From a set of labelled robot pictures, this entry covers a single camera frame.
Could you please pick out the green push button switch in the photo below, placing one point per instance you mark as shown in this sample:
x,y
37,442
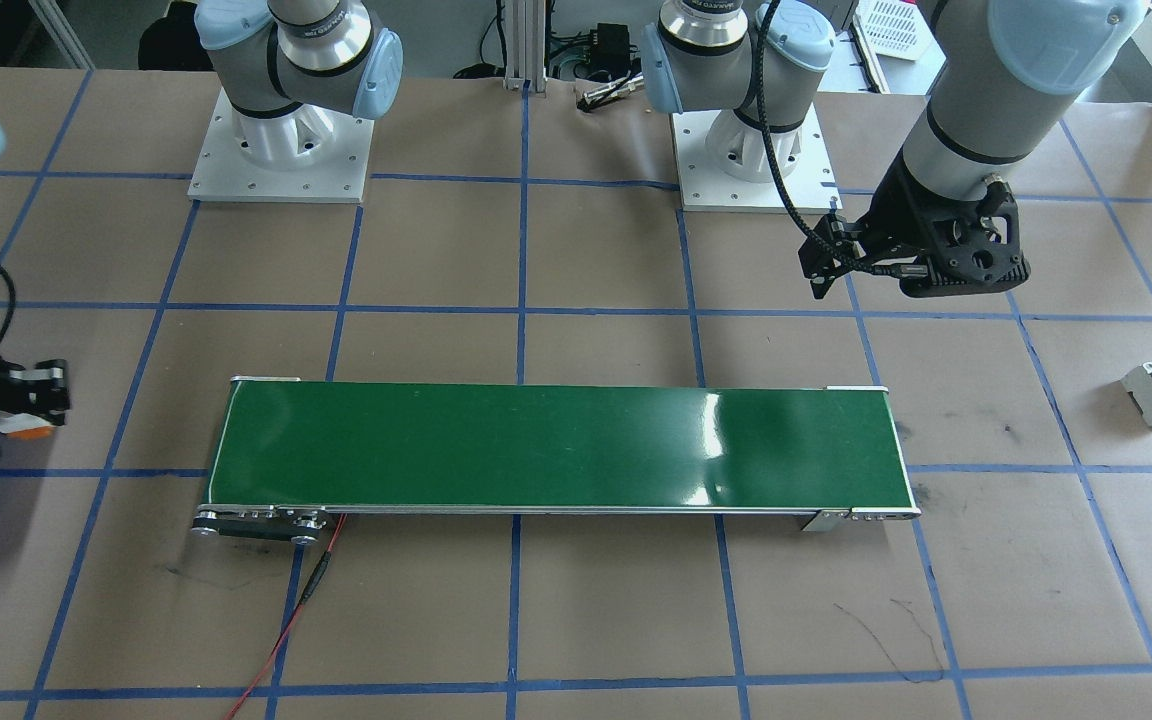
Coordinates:
x,y
21,428

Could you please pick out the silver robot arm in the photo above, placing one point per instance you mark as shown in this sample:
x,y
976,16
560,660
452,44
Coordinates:
x,y
1016,80
286,60

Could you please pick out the white plastic basket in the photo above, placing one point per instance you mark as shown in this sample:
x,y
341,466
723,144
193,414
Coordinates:
x,y
891,28

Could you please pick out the silver metal connector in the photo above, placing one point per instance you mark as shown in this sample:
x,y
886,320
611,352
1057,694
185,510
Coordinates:
x,y
608,94

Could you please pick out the black power adapter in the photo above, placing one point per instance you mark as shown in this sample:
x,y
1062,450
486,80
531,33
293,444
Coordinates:
x,y
613,45

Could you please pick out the green conveyor belt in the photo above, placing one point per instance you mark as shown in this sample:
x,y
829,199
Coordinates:
x,y
556,445

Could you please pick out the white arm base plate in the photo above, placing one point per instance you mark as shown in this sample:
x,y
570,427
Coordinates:
x,y
226,165
706,170

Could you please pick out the aluminium frame post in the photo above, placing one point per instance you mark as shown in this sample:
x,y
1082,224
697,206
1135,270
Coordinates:
x,y
526,45

